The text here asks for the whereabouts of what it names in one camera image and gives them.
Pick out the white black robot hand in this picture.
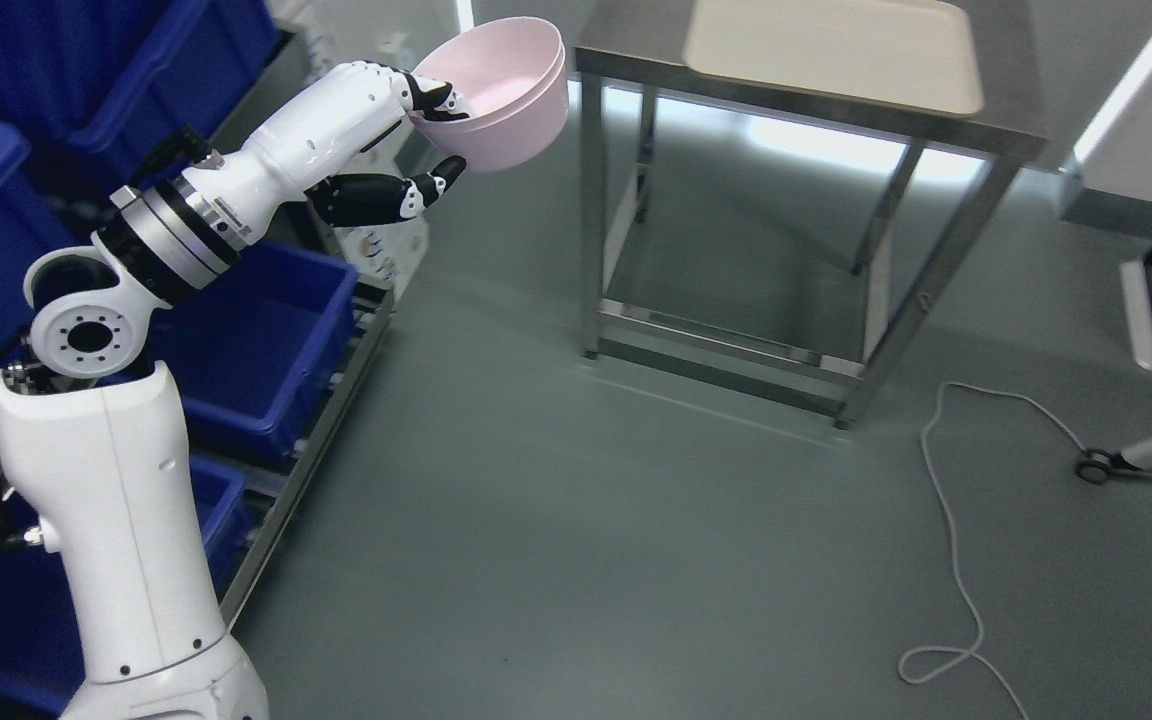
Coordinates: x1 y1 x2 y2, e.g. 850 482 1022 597
189 61 473 238

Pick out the pink bowl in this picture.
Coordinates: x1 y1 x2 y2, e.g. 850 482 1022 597
414 58 568 173
414 15 568 128

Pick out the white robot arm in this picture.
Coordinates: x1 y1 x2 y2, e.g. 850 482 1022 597
0 179 270 719

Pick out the blue bin lower middle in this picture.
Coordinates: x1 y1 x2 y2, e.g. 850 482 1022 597
147 243 358 464

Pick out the blue bin upper middle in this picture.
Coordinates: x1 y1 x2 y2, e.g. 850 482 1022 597
0 1 282 199

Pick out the metal roller shelf rack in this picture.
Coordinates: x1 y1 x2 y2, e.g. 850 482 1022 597
0 30 397 632

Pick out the stainless steel table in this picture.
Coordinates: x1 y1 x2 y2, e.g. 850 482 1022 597
573 1 1046 430

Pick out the blue bin lower left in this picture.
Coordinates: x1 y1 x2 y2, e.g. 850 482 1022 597
0 456 253 719

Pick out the beige plastic tray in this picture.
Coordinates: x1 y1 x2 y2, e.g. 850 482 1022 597
682 1 986 118

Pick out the white floor cable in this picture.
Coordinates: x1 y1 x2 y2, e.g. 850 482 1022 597
897 381 1152 720

